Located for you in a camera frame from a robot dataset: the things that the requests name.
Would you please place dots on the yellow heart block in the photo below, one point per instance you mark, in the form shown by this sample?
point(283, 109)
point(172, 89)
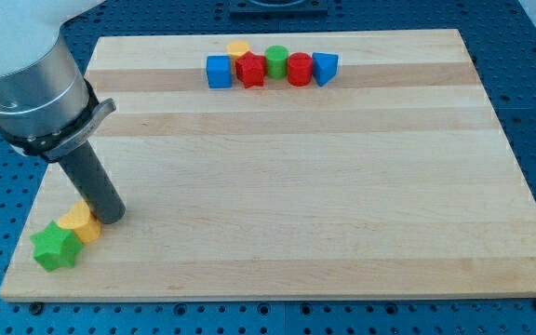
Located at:
point(82, 222)

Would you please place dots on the blue triangle block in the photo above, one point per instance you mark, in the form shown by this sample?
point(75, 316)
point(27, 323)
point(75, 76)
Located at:
point(325, 67)

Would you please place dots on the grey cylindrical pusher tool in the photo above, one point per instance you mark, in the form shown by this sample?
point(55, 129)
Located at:
point(87, 174)

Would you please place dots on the wooden board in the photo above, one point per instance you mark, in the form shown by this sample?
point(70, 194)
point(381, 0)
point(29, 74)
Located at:
point(394, 180)

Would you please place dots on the green star block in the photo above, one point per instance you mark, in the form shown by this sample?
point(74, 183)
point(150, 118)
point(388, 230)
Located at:
point(55, 247)

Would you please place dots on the green cylinder block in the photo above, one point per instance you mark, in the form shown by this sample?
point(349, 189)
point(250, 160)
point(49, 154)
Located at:
point(276, 61)

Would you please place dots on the yellow hexagon block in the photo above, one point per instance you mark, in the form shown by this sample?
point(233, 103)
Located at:
point(237, 49)

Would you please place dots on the blue cube block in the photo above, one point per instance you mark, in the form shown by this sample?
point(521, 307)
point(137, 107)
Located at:
point(218, 70)

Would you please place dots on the red star block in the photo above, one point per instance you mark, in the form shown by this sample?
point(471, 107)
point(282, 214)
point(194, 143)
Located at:
point(251, 69)

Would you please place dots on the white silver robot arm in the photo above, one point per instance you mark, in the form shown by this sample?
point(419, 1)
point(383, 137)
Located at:
point(47, 107)

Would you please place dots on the red cylinder block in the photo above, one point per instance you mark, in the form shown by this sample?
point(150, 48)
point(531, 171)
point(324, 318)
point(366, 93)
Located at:
point(300, 69)

